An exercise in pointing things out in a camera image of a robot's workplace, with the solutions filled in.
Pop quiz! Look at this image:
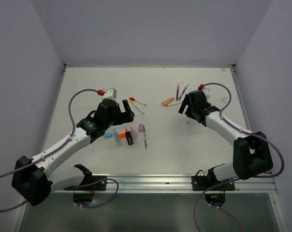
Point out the purple highlighter cap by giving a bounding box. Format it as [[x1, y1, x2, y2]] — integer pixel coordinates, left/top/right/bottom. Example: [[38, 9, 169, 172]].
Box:
[[138, 124, 145, 132]]

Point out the light blue highlighter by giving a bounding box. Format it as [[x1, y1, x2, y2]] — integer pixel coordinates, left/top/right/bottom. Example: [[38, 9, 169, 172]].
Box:
[[113, 129, 122, 146]]

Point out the black orange highlighter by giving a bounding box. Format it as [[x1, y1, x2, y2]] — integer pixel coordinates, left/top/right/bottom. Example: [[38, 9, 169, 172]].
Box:
[[125, 128, 133, 145]]

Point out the orange highlighter cap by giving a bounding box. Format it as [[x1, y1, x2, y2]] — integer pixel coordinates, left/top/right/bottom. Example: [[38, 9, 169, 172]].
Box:
[[118, 133, 125, 139]]

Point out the purple highlighter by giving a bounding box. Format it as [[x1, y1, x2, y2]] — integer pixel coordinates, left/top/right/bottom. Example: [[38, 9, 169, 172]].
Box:
[[130, 127, 138, 145]]

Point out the clear purple gel pen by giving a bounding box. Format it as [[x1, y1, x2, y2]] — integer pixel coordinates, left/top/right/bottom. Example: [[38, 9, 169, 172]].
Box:
[[143, 126, 147, 151]]

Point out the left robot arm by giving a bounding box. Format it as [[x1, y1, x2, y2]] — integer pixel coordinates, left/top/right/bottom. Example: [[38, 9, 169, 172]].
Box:
[[12, 99, 135, 206]]

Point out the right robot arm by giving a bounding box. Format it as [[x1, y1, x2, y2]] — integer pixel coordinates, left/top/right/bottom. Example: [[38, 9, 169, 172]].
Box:
[[178, 90, 273, 190]]

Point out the yellow cap pen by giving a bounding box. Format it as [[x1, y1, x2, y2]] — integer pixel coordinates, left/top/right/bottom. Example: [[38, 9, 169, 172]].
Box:
[[130, 100, 145, 115]]

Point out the red cap pen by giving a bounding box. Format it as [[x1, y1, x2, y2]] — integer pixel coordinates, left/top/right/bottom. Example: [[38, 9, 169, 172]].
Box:
[[129, 97, 146, 106]]

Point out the blue gel pen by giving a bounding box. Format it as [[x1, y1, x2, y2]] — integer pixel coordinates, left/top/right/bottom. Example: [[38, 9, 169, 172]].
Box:
[[178, 84, 189, 101]]

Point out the red gel pen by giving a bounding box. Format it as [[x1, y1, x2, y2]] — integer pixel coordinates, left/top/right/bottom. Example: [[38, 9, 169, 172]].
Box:
[[175, 82, 180, 102]]

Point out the white orange marker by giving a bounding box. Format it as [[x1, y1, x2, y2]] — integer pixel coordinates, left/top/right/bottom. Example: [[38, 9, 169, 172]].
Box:
[[167, 101, 183, 107]]

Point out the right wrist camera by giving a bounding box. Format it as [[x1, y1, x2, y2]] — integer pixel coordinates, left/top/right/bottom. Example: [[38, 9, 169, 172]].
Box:
[[202, 87, 211, 101]]

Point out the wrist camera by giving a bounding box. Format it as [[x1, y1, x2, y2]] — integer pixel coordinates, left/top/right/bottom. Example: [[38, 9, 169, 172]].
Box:
[[102, 88, 117, 101], [202, 87, 211, 101]]

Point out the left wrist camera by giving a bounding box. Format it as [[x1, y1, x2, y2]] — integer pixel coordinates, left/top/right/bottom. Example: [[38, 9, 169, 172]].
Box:
[[102, 88, 117, 101]]

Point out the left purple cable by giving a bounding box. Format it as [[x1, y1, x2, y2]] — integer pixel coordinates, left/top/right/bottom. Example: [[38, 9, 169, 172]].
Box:
[[0, 88, 120, 213]]

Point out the purple cable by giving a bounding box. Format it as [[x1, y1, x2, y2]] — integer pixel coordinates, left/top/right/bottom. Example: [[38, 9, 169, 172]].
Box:
[[193, 83, 285, 232], [0, 88, 120, 213]]

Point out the aluminium front rail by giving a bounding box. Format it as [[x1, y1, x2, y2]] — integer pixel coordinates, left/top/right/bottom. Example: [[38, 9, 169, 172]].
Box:
[[51, 169, 277, 193]]

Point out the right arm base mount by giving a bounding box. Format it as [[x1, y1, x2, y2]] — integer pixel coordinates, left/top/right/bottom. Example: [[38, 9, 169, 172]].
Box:
[[191, 170, 235, 207]]

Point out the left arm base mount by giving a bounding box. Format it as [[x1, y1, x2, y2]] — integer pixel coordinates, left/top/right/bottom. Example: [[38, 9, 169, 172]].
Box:
[[64, 164, 107, 206]]

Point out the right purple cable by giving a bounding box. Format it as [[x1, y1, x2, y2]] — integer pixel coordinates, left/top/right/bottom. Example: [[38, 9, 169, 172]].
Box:
[[193, 83, 285, 232]]

